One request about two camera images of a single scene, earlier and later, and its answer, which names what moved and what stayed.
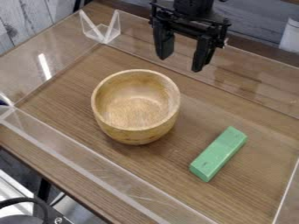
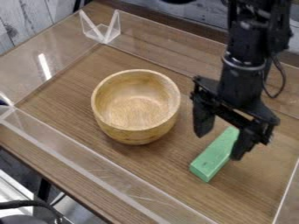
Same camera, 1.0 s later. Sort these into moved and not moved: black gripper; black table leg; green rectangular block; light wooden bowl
Moved: black gripper
Not moved: light wooden bowl; black table leg; green rectangular block
